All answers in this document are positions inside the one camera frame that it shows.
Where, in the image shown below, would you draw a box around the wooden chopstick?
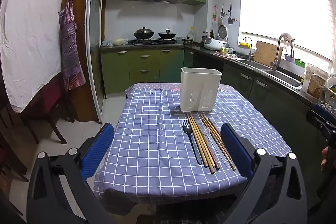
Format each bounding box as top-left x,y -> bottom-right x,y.
188,113 -> 219,172
189,114 -> 220,174
201,115 -> 236,171
186,113 -> 215,175
202,114 -> 232,159

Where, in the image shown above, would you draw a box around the clear plastic spoon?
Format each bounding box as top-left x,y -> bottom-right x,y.
205,128 -> 230,170

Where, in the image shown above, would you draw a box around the black plastic fork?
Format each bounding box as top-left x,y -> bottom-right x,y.
182,120 -> 203,164

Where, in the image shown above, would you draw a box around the steel kitchen faucet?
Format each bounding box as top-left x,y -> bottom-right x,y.
271,33 -> 294,71

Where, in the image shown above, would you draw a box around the person's right hand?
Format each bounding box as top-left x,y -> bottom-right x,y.
321,146 -> 329,172

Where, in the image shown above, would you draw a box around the dark wooden chair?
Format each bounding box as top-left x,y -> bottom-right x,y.
1,73 -> 75,182

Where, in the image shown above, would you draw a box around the steel sink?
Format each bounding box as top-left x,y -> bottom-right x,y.
237,59 -> 302,90

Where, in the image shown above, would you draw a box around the wooden cutting board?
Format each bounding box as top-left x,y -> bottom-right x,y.
254,40 -> 283,67

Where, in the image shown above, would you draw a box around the blue checkered tablecloth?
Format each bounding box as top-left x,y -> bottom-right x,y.
93,83 -> 291,204

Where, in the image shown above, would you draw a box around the purple checkered apron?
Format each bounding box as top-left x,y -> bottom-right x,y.
59,0 -> 86,90

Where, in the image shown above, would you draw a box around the white plastic utensil holder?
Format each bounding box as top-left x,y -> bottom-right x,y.
180,67 -> 222,112

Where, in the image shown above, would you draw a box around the green lower cabinets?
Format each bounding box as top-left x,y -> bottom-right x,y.
101,48 -> 185,94

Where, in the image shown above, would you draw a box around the white round appliance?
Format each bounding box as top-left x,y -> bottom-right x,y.
218,24 -> 228,42

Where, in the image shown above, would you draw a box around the white rice cooker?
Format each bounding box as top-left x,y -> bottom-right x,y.
203,38 -> 227,51

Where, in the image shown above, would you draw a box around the gas stove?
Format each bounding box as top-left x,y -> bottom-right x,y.
129,38 -> 177,46

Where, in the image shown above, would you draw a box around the black wok with lid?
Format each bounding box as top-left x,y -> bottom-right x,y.
134,27 -> 154,39

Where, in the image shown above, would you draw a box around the black pan with lid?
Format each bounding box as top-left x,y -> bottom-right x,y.
158,28 -> 176,40

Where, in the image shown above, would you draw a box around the white hanging sheet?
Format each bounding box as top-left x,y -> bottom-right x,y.
1,0 -> 62,114

